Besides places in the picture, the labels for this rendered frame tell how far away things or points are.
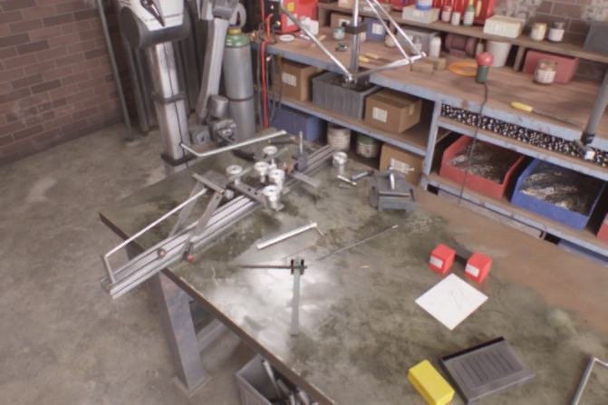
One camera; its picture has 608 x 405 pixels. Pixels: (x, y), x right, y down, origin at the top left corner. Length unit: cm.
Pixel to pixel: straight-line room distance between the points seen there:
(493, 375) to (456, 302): 21
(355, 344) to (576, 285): 60
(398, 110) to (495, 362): 189
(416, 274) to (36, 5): 324
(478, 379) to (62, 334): 189
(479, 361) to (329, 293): 36
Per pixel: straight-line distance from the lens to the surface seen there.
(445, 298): 115
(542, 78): 276
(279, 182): 135
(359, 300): 110
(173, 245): 124
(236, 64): 315
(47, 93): 389
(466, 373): 100
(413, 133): 276
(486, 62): 260
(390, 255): 122
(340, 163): 153
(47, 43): 382
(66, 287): 262
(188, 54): 394
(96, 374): 220
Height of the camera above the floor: 171
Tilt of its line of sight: 33 degrees down
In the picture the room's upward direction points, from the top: straight up
